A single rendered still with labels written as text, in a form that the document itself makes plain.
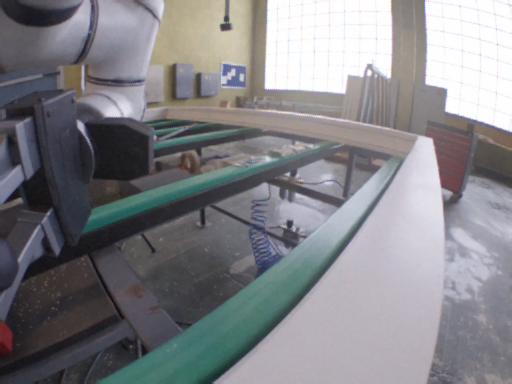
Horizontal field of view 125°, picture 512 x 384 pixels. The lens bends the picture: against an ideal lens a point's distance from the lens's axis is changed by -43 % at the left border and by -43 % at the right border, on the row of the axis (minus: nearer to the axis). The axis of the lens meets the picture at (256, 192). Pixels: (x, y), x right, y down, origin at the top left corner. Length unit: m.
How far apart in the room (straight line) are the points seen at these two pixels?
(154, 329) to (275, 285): 0.10
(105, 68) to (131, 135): 0.12
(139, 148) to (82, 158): 0.06
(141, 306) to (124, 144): 0.15
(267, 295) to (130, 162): 0.17
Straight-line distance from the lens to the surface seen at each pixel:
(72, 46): 0.28
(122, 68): 0.31
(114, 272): 0.27
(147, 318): 0.21
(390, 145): 0.75
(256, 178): 0.44
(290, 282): 0.18
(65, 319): 0.60
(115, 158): 0.24
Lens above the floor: 0.99
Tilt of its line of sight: 23 degrees down
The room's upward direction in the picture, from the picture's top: 2 degrees clockwise
